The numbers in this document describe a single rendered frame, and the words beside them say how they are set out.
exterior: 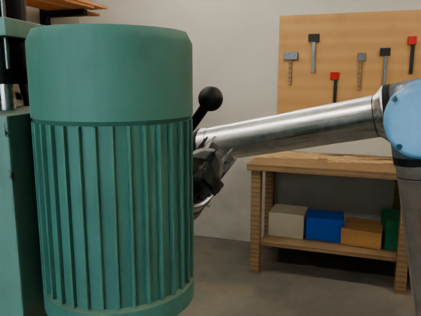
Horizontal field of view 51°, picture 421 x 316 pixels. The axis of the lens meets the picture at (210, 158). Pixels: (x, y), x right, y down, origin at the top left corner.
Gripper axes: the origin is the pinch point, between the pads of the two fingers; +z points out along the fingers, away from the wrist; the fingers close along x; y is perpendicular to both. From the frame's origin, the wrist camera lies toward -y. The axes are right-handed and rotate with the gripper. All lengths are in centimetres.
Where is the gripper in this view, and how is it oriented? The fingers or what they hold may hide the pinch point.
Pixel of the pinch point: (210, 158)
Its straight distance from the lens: 69.7
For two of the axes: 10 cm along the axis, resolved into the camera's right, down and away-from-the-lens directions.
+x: 7.9, 6.1, -0.4
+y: 5.7, -7.0, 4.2
